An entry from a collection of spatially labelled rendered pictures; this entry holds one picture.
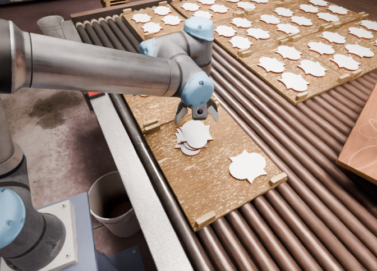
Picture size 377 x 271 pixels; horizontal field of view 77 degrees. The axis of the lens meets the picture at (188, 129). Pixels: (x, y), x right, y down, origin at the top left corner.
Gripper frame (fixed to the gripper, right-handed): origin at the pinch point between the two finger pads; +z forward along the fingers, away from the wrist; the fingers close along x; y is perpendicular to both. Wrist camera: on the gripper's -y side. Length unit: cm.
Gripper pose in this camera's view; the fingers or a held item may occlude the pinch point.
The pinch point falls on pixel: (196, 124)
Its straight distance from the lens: 82.9
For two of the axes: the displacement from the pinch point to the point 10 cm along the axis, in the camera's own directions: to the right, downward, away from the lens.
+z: 0.0, 6.7, 7.5
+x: -10.0, 0.7, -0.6
